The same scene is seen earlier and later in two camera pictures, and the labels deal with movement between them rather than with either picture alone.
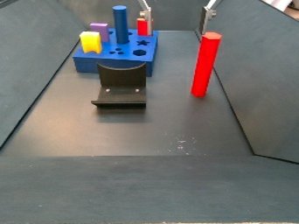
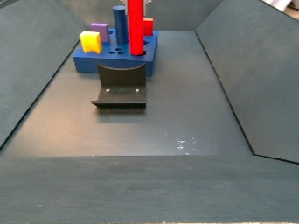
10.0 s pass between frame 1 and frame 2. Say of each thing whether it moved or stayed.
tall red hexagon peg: moved
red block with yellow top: stayed
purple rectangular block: stayed
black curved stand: stayed
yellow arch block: stayed
